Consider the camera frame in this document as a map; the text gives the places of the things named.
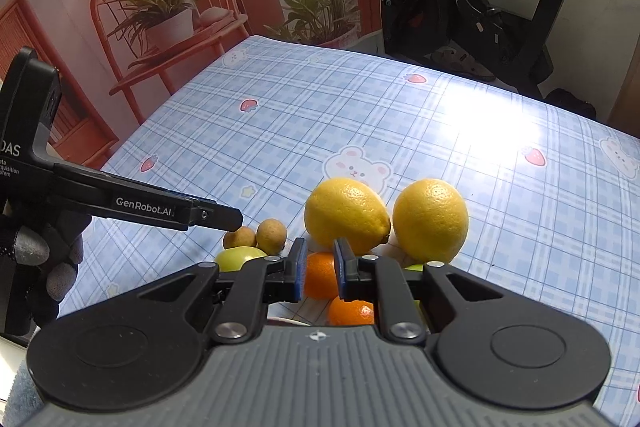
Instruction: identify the mandarin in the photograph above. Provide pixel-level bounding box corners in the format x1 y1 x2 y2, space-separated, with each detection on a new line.
304 251 338 300
328 297 375 326

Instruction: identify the green apple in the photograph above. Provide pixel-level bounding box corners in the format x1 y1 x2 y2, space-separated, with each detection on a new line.
215 246 266 272
405 263 423 272

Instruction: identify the brown longan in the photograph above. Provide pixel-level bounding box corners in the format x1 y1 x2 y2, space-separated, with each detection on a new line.
222 227 256 249
256 219 288 256

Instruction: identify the lemon with pointed tip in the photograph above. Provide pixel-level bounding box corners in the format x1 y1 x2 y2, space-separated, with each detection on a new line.
304 178 392 255

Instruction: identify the rounder yellow lemon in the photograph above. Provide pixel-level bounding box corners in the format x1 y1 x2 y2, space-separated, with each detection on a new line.
393 179 469 263

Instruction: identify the left gloved hand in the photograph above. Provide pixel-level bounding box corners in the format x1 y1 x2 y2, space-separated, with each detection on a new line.
1 199 91 336

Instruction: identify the blue plaid tablecloth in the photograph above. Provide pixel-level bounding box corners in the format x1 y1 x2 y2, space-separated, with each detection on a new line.
60 33 640 427

